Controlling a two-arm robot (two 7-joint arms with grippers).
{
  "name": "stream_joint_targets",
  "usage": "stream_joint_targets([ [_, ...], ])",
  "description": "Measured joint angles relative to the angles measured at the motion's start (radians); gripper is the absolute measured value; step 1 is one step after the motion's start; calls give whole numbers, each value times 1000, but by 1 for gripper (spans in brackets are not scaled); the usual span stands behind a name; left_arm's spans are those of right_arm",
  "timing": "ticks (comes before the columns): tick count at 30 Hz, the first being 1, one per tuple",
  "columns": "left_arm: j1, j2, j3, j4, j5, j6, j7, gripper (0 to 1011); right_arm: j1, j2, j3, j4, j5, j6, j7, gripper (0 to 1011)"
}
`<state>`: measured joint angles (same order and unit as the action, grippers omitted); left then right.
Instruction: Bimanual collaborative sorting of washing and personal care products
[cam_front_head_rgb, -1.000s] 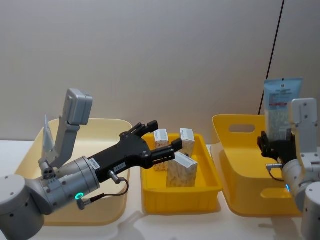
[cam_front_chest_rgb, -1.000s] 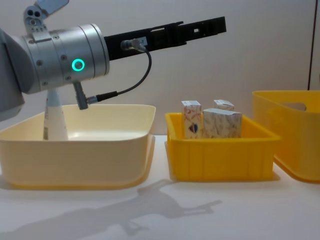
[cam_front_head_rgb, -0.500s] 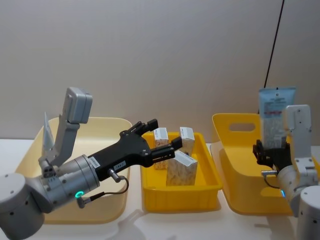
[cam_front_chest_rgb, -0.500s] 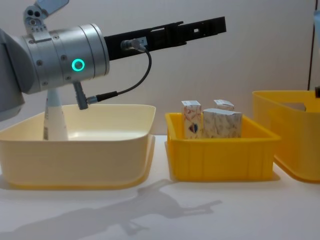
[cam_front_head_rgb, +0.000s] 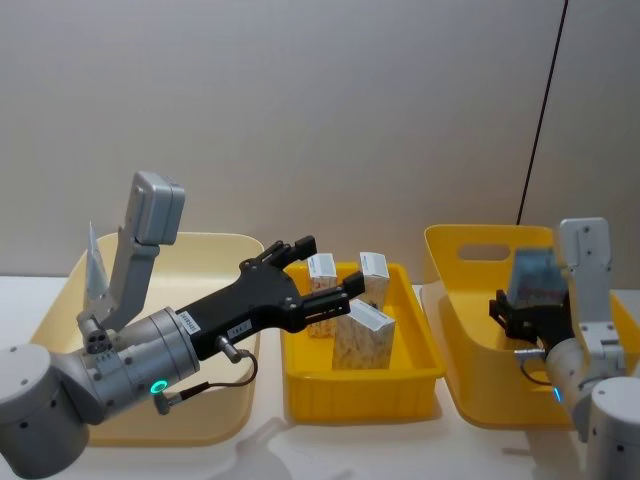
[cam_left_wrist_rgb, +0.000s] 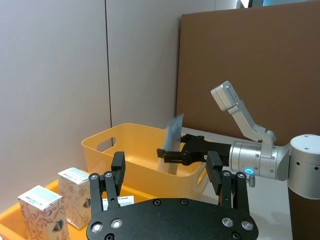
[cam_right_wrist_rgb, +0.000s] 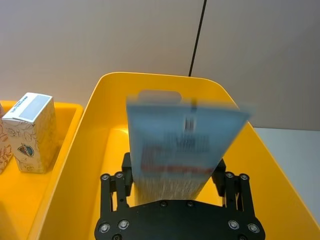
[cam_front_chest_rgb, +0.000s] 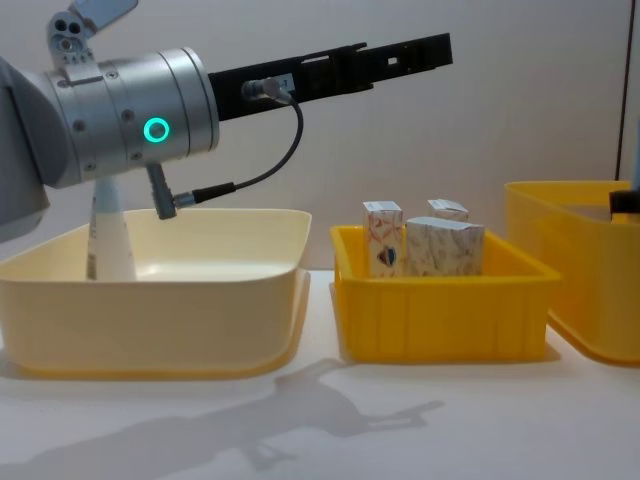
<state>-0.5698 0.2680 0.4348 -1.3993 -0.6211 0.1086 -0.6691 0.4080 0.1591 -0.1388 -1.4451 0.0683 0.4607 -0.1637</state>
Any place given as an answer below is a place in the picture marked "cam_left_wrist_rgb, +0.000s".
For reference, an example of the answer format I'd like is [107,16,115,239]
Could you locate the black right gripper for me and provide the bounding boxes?
[156,133,233,168]

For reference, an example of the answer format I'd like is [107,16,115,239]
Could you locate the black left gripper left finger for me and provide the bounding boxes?
[88,151,127,219]

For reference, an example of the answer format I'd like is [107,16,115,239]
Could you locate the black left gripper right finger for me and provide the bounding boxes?
[205,150,251,216]

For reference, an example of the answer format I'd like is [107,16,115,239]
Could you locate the grey carton box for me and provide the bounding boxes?
[157,113,185,176]

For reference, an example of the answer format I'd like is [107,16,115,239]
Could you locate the white printed flat box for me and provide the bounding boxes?
[101,195,135,211]

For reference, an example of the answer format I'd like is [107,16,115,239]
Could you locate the yellow plastic basket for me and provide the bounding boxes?
[81,122,210,199]

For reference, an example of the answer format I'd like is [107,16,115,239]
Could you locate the floral carton box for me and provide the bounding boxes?
[57,167,92,231]
[17,185,71,240]

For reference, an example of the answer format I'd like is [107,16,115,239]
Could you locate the brown partition board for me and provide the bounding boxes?
[175,0,320,148]

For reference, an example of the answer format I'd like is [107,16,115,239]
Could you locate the orange plastic tray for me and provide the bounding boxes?
[0,179,153,240]

